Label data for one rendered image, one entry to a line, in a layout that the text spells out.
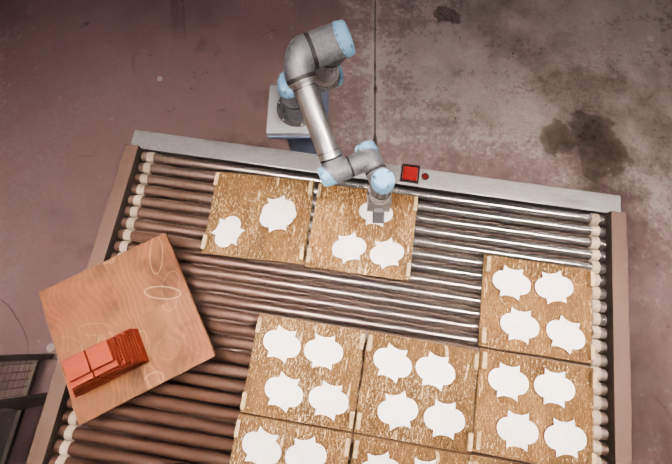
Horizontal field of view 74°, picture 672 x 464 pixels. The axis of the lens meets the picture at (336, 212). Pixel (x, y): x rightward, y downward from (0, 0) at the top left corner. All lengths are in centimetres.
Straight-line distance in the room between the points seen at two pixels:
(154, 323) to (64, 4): 288
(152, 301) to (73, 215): 158
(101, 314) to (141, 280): 18
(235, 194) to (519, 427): 137
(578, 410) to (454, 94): 206
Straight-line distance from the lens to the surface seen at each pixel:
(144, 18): 379
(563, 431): 192
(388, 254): 178
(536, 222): 198
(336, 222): 181
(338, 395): 175
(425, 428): 179
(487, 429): 184
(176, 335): 175
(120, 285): 185
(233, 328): 182
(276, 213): 181
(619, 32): 390
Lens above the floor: 268
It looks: 74 degrees down
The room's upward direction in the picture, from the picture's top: 4 degrees counter-clockwise
